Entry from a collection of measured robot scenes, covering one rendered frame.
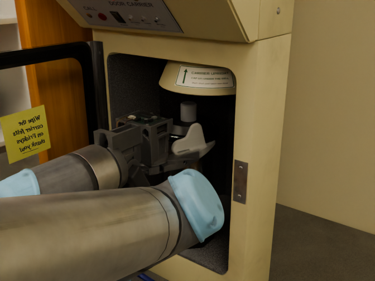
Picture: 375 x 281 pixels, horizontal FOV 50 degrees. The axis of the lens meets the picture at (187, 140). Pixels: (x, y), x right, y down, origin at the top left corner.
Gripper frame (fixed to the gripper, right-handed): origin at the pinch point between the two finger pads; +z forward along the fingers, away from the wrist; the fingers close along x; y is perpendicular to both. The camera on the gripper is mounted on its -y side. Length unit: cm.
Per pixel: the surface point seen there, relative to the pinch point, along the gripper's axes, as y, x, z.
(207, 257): -20.2, -7.0, -3.5
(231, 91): 10.4, -8.8, -0.3
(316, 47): 12.8, -8.9, 37.4
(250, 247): -14.2, -15.4, -3.7
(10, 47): 3, 115, 37
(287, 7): 23.0, -15.6, 2.7
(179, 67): 13.6, -0.6, -2.9
